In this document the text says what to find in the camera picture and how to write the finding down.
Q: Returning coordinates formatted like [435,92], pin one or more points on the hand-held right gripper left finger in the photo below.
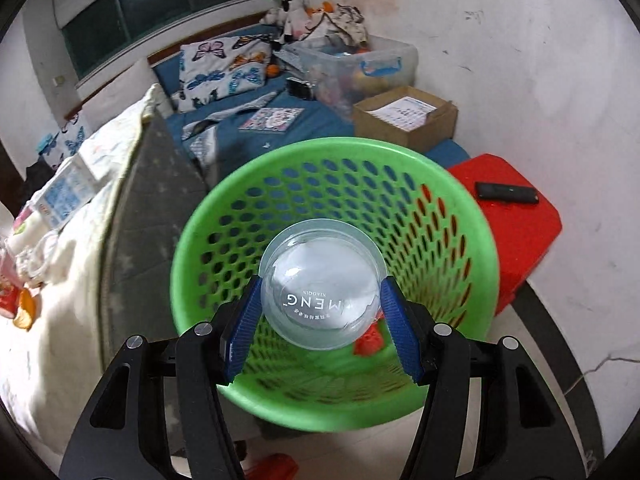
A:
[247,320]

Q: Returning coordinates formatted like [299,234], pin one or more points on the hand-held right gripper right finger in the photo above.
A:
[400,330]

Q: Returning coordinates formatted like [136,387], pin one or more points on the clear plastic cup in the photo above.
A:
[320,280]

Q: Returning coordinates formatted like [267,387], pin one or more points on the green plastic basket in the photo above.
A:
[325,146]

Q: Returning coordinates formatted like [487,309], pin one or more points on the white blue milk carton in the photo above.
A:
[67,195]

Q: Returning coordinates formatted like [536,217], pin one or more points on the red wrapper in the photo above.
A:
[370,342]

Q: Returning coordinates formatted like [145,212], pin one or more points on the grey star print sheet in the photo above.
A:
[150,210]

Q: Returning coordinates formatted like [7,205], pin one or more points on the red floor item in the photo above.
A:
[275,466]

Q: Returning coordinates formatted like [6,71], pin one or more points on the red plastic stool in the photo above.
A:
[520,240]

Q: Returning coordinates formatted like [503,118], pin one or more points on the black remote control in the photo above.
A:
[505,192]

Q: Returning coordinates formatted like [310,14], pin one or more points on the cream quilted blanket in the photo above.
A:
[60,360]

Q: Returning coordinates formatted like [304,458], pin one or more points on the cardboard box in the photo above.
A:
[430,132]

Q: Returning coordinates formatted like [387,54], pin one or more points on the colourful booklet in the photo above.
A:
[270,119]

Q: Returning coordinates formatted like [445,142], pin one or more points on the blue bed sheet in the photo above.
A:
[320,115]

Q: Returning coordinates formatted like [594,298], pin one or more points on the white printed paper sheet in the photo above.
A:
[405,110]

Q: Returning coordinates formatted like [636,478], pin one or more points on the orange wrapper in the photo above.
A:
[25,310]

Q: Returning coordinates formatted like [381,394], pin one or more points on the small black device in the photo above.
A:
[300,89]

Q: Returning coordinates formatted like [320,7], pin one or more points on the orange ball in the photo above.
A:
[272,70]

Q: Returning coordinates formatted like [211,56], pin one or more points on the butterfly print pillow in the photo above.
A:
[70,142]
[220,70]

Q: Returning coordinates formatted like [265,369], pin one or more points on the black clothing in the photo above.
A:
[37,175]

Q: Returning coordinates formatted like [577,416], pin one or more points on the grey pillow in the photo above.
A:
[135,80]

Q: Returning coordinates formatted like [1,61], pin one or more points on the clear plastic storage bin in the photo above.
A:
[385,60]

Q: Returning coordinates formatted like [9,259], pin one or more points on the black white cow plush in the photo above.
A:
[290,17]

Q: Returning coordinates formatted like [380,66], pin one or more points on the beige patterned cloth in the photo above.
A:
[345,25]

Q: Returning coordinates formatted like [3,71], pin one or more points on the orange plush toy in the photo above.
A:
[320,9]

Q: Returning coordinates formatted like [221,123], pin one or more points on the dark window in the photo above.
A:
[150,5]

